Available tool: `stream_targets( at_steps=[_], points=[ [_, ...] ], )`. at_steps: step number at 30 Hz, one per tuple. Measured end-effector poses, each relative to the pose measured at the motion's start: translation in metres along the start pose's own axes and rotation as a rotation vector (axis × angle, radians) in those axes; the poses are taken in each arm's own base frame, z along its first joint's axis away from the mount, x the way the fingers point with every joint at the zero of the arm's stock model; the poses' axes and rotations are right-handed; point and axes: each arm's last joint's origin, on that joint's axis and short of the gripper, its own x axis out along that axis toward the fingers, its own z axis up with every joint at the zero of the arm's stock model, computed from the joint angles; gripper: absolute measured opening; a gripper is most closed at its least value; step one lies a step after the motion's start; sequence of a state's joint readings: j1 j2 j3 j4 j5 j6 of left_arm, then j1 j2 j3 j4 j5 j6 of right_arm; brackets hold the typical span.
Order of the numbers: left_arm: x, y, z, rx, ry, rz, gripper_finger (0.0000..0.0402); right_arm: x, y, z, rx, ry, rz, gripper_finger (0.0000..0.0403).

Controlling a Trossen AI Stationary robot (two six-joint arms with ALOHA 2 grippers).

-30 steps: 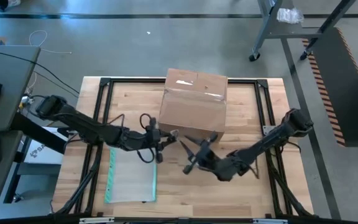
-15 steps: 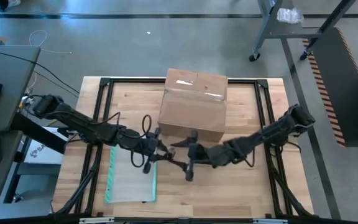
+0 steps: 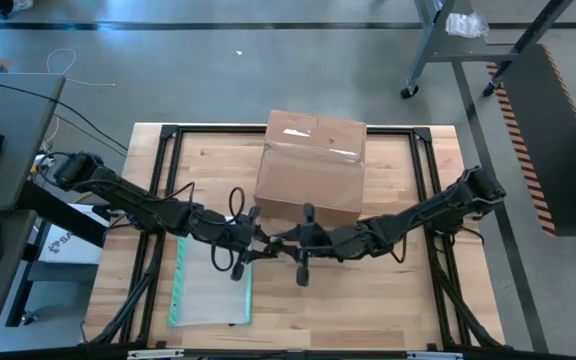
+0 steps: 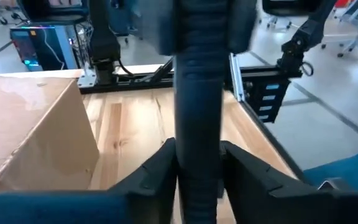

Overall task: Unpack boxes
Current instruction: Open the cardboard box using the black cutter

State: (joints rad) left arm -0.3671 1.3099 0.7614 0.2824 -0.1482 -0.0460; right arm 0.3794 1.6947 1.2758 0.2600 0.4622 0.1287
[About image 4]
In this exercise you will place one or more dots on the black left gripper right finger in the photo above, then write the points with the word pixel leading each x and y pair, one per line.
pixel 253 180

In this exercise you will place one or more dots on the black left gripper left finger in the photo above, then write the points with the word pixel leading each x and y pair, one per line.
pixel 154 180

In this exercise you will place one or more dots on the brown cardboard box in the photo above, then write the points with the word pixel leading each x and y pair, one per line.
pixel 26 124

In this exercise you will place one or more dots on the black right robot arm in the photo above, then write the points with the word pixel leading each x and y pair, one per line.
pixel 102 37

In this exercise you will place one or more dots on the black control box blue labels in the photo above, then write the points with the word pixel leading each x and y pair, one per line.
pixel 267 99

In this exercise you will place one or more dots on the blue chair seat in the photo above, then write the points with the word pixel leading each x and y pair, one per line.
pixel 346 168

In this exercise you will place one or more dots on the dark cylindrical held object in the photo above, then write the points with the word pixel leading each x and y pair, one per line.
pixel 197 93

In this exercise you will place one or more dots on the computer tower glowing lights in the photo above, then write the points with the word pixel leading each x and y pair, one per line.
pixel 42 46

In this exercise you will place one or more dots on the black office chair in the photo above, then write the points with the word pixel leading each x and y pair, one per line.
pixel 287 7
pixel 54 9

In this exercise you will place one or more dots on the grey office chair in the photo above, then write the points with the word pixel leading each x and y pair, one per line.
pixel 356 34

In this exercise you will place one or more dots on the silver aluminium rail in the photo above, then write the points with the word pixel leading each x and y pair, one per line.
pixel 236 77

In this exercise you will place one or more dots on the silver mounting bracket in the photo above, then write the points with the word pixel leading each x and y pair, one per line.
pixel 87 77

